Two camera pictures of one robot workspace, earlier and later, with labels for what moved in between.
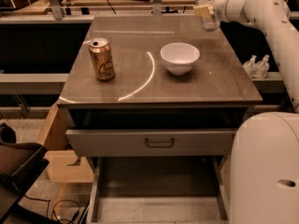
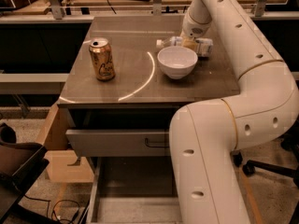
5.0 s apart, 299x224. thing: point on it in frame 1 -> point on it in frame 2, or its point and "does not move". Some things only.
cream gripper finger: x=206 y=11 -> x=190 y=43
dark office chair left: x=21 y=164 does not move
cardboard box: x=64 y=164 does not move
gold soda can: x=102 y=59 does not move
